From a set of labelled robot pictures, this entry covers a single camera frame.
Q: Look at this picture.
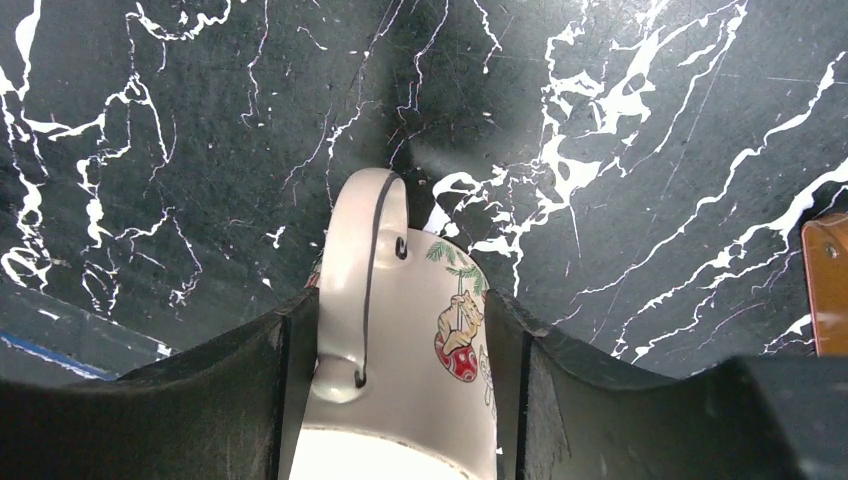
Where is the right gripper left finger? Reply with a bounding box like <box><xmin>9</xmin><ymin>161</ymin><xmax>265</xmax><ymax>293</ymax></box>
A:
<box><xmin>1</xmin><ymin>288</ymin><xmax>319</xmax><ymax>479</ymax></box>

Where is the orange wooden dish rack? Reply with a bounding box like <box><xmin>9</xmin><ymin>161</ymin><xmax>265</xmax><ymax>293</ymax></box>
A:
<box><xmin>801</xmin><ymin>213</ymin><xmax>847</xmax><ymax>356</ymax></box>

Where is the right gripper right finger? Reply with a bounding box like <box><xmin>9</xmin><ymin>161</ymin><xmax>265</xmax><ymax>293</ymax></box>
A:
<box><xmin>484</xmin><ymin>289</ymin><xmax>847</xmax><ymax>479</ymax></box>

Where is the cream cartoon mug green interior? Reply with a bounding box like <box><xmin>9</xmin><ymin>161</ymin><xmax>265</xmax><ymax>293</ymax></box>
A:
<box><xmin>290</xmin><ymin>168</ymin><xmax>497</xmax><ymax>479</ymax></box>

